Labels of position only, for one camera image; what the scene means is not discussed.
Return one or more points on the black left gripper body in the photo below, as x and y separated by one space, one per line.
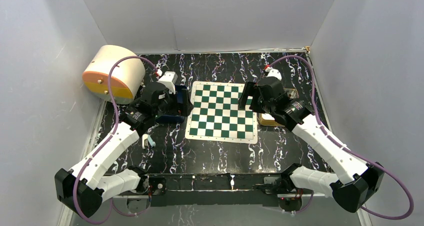
168 106

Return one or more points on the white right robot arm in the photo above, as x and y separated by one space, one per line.
352 181

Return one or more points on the small white blue clip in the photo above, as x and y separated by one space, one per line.
147 141

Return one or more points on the green white chess board mat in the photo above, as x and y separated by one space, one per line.
216 115

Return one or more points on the black base frame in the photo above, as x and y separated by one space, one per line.
224 189

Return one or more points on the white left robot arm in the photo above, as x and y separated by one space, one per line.
84 187

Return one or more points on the blue square tray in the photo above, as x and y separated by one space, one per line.
173 114

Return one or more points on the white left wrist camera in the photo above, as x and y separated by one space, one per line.
169 79

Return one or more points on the cream orange cylindrical drum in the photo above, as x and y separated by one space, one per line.
125 80

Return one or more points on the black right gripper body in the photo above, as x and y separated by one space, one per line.
268 109

